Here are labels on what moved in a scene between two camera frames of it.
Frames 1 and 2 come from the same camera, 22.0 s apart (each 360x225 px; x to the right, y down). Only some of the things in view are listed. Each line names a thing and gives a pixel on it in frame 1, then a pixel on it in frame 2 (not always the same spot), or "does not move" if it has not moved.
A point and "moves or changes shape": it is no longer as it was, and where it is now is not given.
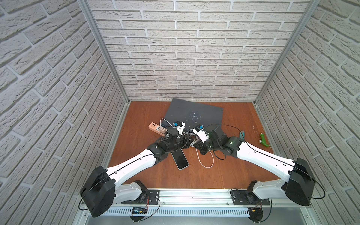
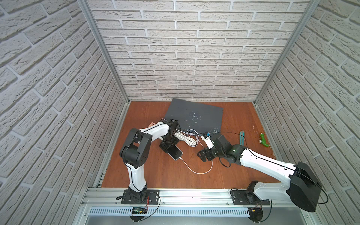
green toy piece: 263,142 does not move
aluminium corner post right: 313,4 does not move
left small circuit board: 139,210 does not move
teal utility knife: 242,134 does not move
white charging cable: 195,148 moves or changes shape
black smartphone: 180,159 moves or changes shape
